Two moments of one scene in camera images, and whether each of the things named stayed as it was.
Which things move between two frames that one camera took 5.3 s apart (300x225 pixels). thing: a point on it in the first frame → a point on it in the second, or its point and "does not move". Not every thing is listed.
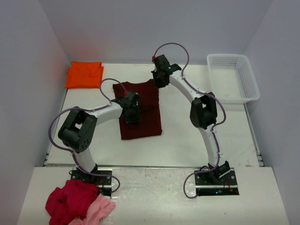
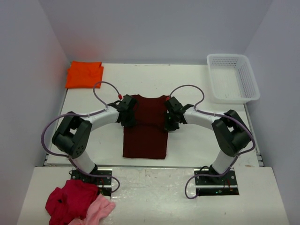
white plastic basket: (233, 78) does not move
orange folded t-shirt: (84, 74) does not move
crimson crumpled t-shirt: (65, 205) does not move
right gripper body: (159, 79) → (171, 122)
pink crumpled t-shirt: (101, 206) does not move
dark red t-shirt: (149, 123) → (147, 138)
